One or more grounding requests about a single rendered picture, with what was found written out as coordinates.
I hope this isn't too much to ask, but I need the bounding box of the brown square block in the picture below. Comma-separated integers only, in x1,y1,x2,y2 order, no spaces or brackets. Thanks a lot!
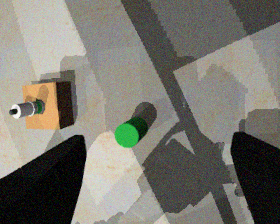
22,81,75,129

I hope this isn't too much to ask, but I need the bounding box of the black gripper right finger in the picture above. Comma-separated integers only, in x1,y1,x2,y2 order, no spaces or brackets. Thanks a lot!
230,132,280,224

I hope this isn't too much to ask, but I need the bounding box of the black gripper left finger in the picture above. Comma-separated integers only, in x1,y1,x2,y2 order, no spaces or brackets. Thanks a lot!
0,134,86,224

